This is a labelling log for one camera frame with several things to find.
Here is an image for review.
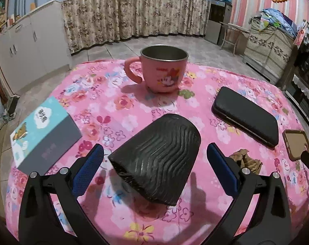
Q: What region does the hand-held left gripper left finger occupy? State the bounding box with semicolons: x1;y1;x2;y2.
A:
18;144;105;245

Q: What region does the clothes rack with clothes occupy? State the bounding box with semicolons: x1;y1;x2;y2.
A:
293;20;309;77

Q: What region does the black leather pad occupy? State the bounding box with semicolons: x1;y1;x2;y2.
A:
211;86;279;148

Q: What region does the black ribbed case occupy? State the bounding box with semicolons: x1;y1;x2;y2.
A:
108;114;201;206

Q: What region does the floral covered cabinet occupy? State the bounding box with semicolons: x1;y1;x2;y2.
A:
243;18;298;85

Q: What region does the teal tissue box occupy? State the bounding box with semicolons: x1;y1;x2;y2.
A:
10;96;83;176

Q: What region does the blue floral curtain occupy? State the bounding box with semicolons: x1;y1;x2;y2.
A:
7;0;137;55
129;0;220;41

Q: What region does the brown toy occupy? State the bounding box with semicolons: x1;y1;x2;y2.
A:
228;149;262;175

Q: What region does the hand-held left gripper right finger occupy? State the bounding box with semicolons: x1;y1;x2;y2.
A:
207;143;292;245

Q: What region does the low cabinet with lace cloth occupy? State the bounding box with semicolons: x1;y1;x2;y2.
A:
285;74;309;130

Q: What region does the pink cartoon cup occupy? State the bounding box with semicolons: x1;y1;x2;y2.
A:
125;45;189;93

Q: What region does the pile of clothes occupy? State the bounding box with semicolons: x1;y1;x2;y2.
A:
258;8;298;37

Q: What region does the grey water dispenser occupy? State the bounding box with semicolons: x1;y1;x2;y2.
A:
205;0;233;45

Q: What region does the white cabinet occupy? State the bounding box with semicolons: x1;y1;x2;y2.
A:
0;0;73;96

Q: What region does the pink floral tablecloth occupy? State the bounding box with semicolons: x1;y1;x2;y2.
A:
5;60;309;245

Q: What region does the brown phone case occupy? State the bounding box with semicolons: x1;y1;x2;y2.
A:
282;130;309;162

